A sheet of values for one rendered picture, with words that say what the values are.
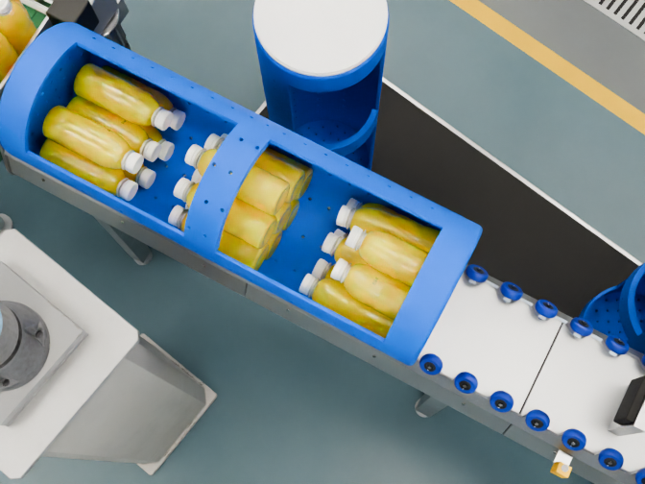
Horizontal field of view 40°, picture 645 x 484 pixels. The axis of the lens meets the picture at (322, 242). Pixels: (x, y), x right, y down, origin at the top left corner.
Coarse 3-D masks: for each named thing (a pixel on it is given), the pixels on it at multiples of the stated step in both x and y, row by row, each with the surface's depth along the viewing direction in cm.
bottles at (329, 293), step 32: (160, 96) 174; (128, 128) 169; (64, 160) 168; (288, 160) 170; (128, 192) 168; (288, 224) 175; (256, 256) 162; (352, 256) 162; (320, 288) 161; (352, 320) 160; (384, 320) 159
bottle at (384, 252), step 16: (368, 240) 154; (384, 240) 154; (400, 240) 155; (368, 256) 154; (384, 256) 153; (400, 256) 153; (416, 256) 153; (384, 272) 155; (400, 272) 153; (416, 272) 153
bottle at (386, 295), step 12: (348, 264) 159; (360, 264) 158; (348, 276) 157; (360, 276) 156; (372, 276) 156; (384, 276) 156; (348, 288) 157; (360, 288) 156; (372, 288) 155; (384, 288) 155; (396, 288) 155; (408, 288) 156; (360, 300) 157; (372, 300) 156; (384, 300) 155; (396, 300) 155; (384, 312) 156; (396, 312) 155
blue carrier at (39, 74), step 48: (48, 48) 158; (96, 48) 161; (48, 96) 172; (192, 96) 158; (192, 144) 180; (240, 144) 153; (288, 144) 156; (96, 192) 162; (144, 192) 178; (336, 192) 174; (384, 192) 153; (192, 240) 158; (288, 240) 177; (288, 288) 156; (432, 288) 146
